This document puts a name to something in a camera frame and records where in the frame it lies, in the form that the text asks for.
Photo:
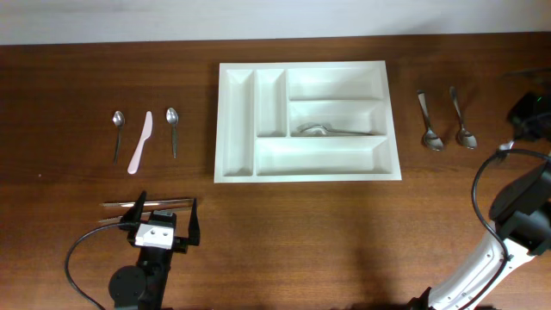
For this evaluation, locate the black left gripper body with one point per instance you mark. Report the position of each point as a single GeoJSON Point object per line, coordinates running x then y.
{"type": "Point", "coordinates": [180, 244]}

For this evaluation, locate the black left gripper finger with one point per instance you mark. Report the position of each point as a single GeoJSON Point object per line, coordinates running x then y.
{"type": "Point", "coordinates": [194, 230]}
{"type": "Point", "coordinates": [131, 218]}

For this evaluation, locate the metal tongs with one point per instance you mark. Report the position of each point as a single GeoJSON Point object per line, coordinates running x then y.
{"type": "Point", "coordinates": [171, 202]}

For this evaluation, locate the large metal spoon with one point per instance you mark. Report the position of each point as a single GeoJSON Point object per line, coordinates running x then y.
{"type": "Point", "coordinates": [463, 136]}
{"type": "Point", "coordinates": [430, 139]}

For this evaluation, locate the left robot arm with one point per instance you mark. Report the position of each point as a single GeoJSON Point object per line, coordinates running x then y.
{"type": "Point", "coordinates": [142, 285]}

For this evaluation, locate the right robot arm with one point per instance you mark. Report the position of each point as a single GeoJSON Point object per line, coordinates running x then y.
{"type": "Point", "coordinates": [518, 224]}

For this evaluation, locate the pink plastic knife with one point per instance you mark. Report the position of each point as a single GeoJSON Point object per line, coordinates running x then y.
{"type": "Point", "coordinates": [145, 135]}

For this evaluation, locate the white plastic cutlery tray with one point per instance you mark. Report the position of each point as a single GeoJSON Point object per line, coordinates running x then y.
{"type": "Point", "coordinates": [261, 104]}

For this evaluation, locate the metal fork in tray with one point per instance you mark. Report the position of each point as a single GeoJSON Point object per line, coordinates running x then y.
{"type": "Point", "coordinates": [314, 129]}

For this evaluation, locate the small teaspoon dark handle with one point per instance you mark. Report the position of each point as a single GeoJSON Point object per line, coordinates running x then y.
{"type": "Point", "coordinates": [172, 119]}

